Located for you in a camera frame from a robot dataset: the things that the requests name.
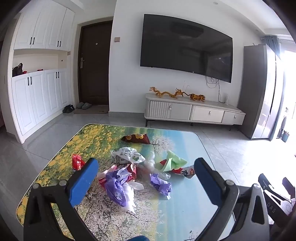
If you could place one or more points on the dark red wrapper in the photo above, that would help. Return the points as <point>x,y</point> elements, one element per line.
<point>131,170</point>

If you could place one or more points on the blue grey curtain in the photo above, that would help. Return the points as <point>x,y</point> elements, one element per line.
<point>272,44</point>

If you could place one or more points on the black shoe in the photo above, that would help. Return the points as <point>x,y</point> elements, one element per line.
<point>71,107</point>
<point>66,109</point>

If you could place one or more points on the brown door mat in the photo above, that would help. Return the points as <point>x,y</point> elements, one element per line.
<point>92,109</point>

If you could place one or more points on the teal waste bucket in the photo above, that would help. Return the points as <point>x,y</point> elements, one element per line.
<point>285,136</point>

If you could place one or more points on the small purple plastic bag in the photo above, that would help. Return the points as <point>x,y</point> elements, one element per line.
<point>160,184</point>

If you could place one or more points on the landscape print coffee table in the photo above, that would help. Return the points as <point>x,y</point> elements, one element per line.
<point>175,208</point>

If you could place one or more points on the dark bag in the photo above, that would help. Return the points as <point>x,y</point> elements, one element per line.
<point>18,69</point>

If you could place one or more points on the red white snack packet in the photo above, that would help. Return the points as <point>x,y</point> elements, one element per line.
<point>186,172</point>

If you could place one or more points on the dark brown entrance door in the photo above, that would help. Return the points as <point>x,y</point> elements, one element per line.
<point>94,69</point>

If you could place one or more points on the pink wrapper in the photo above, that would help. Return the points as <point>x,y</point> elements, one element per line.
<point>101,177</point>

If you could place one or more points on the green paper sheet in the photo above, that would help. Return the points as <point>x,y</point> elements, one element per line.
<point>173,161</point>

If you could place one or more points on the golden tiger figurine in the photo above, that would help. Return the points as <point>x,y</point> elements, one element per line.
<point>197,97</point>

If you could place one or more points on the grey refrigerator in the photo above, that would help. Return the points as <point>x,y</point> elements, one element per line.
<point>259,92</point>

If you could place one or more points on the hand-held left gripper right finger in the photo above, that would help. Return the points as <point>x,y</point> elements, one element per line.
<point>205,183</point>

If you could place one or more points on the large purple plastic bag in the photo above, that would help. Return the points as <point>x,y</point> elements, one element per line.
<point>115,190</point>

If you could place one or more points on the grey slipper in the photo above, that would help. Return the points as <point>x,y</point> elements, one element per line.
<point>79,105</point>
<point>87,106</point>

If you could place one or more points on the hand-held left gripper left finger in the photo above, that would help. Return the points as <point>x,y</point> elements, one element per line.
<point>84,179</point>

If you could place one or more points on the golden dragon figurine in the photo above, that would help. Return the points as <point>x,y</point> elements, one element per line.
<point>164,93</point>

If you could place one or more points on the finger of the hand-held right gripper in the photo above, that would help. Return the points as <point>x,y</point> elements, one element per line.
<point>289,187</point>
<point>266,183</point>

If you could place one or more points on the clear plastic wrapper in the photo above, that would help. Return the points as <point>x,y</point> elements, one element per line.
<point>150,163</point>

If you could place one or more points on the brown wall switch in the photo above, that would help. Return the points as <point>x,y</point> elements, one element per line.
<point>117,39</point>

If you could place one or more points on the white television cabinet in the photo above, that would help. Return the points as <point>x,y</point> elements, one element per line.
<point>182,111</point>

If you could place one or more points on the black wall television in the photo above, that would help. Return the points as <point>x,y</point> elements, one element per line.
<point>185,44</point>

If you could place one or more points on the white hallway cabinet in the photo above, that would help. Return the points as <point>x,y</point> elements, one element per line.
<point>34,99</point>

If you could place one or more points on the white green print bag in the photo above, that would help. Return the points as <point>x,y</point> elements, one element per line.
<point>129,154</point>

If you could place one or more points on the washing machine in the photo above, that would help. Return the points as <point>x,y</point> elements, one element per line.
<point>284,120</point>

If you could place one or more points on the brown chip packet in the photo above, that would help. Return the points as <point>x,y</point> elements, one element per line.
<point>136,138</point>

